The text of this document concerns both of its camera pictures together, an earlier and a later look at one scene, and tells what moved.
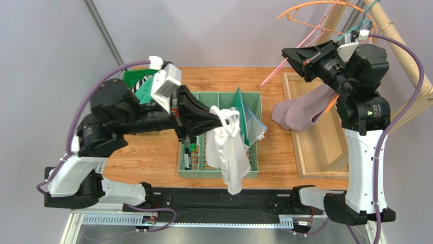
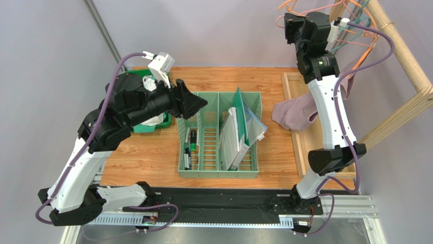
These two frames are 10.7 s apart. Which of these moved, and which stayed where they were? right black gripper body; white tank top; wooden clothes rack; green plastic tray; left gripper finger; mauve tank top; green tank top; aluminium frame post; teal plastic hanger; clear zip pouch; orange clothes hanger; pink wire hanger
Moved: right black gripper body; teal plastic hanger; green tank top; pink wire hanger; left gripper finger; green plastic tray; white tank top; orange clothes hanger
Stayed: aluminium frame post; wooden clothes rack; mauve tank top; clear zip pouch
